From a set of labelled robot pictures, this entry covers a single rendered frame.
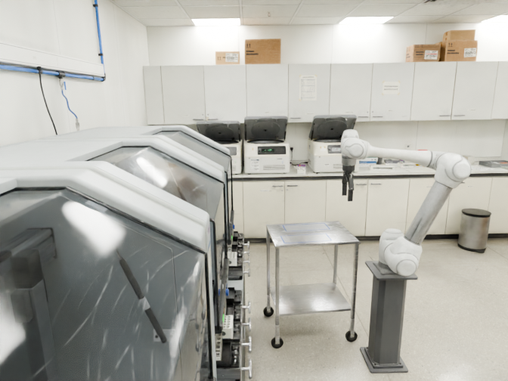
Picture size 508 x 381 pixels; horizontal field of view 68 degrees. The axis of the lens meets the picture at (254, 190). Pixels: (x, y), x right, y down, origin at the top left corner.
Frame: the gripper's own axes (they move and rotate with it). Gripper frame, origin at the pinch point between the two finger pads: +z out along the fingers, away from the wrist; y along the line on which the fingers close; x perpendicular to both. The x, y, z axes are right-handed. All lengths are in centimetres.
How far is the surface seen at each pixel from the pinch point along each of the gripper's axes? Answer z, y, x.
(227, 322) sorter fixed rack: 34, -80, 72
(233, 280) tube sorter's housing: 47, -19, 71
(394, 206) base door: 74, 219, -121
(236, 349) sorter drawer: 38, -93, 68
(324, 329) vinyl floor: 120, 36, 3
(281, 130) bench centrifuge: -19, 258, 18
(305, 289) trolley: 92, 52, 16
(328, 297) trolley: 92, 38, 0
